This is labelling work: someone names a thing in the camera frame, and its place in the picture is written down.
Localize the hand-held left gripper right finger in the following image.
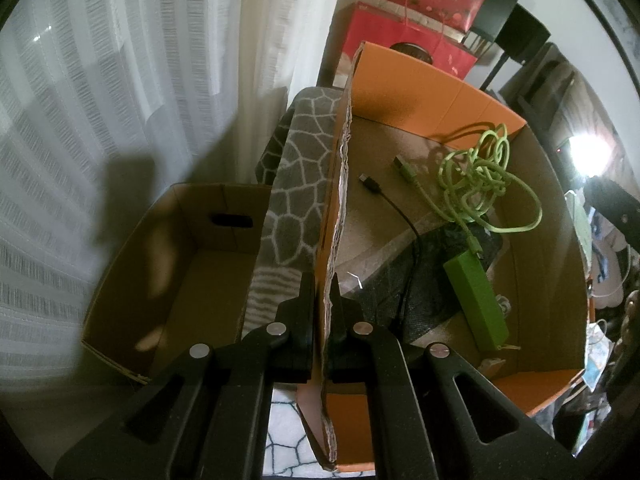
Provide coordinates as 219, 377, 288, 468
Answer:
327, 272, 577, 480

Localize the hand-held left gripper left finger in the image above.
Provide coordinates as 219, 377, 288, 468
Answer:
52, 272, 317, 480

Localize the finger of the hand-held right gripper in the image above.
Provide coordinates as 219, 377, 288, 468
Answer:
584, 180, 640, 256

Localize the black mesh bag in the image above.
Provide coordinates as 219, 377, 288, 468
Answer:
345, 222, 504, 347

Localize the black cable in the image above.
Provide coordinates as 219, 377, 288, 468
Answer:
357, 172, 427, 332

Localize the green power bank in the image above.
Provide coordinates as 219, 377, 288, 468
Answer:
442, 250, 512, 354

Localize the green cable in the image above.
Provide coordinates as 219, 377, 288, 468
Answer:
392, 122, 544, 257

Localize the orange cardboard box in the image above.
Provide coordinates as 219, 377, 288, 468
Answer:
295, 40, 597, 476

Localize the brown cardboard box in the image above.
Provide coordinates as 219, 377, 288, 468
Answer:
80, 182, 274, 387

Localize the grey white patterned blanket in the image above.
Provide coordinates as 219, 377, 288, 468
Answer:
240, 87, 352, 479

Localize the dark flat monitor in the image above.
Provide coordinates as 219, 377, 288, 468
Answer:
500, 42, 608, 171

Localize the blue white packet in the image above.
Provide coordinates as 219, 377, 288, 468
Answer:
582, 320, 619, 392

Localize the white drape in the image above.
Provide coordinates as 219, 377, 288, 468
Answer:
215, 0, 352, 187

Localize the white sheer curtain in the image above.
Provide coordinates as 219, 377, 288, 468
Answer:
0, 0, 251, 411

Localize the framed wall picture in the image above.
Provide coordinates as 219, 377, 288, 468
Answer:
575, 0, 640, 78

